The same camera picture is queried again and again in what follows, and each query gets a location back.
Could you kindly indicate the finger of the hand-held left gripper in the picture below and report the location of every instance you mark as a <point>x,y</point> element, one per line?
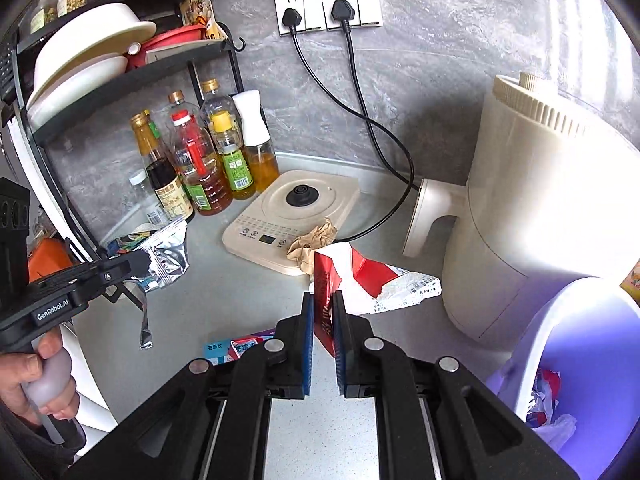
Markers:
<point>135,262</point>

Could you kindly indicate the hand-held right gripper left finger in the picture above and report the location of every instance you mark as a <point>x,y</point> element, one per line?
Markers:
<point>308,350</point>

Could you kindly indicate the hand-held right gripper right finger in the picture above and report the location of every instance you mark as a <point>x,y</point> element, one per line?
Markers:
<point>339,360</point>

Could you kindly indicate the silver foil snack wrapper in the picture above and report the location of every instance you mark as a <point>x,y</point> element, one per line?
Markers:
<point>170,255</point>

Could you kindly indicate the red white paper wrapper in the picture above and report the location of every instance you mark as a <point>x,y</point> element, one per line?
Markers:
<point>370,275</point>

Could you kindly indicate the white paper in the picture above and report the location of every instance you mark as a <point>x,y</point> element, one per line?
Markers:
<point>557,424</point>

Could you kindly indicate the purple plastic bucket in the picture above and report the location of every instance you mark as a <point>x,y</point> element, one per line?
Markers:
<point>590,340</point>

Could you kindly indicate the person's left forearm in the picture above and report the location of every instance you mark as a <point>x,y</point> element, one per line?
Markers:
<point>20,445</point>

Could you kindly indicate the person's left hand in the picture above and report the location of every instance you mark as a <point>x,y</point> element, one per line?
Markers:
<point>17,375</point>

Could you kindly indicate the colourful printed wrapper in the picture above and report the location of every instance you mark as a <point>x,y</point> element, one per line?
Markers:
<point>125,244</point>

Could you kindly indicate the orange bag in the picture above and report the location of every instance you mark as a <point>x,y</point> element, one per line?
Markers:
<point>50,257</point>

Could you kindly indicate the small white cap bottle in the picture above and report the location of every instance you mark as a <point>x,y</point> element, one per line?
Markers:
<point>145,195</point>

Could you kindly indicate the dark soy sauce bottle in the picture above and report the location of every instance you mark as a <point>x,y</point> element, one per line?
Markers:
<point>167,190</point>

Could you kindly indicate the blue white cardboard box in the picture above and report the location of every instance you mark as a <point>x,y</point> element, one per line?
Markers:
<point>220,350</point>

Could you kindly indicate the crumpled brown paper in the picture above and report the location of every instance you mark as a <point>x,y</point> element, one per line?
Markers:
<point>310,245</point>

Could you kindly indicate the red cap oil bottle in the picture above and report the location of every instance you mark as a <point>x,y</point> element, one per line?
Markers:
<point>205,180</point>

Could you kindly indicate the cream induction cooker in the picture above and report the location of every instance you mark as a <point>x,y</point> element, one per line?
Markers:
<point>260,220</point>

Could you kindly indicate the green label yellow cap bottle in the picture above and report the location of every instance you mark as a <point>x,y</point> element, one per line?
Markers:
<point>237,170</point>

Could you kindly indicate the gold cap clear bottle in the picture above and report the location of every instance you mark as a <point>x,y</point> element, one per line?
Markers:
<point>215,102</point>
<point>180,105</point>

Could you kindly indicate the shallow white bowl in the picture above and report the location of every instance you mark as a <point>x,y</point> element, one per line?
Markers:
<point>75,90</point>

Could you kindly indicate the white top oil sprayer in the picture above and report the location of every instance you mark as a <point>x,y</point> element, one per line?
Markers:
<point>250,115</point>

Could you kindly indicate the red lidded container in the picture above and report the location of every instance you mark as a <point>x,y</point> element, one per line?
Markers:
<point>170,40</point>

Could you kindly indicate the large white bowl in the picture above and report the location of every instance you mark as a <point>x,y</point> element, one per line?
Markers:
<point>85,40</point>

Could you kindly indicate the black grater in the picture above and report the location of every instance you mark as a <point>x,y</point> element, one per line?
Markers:
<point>7,70</point>

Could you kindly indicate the white air fryer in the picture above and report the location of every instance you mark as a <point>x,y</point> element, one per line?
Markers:
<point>540,200</point>

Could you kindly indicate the yellow snack bag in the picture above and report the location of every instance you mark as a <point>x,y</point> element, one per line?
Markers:
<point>200,10</point>

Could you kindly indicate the black power plug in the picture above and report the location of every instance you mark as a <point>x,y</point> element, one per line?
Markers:
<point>341,11</point>
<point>291,17</point>

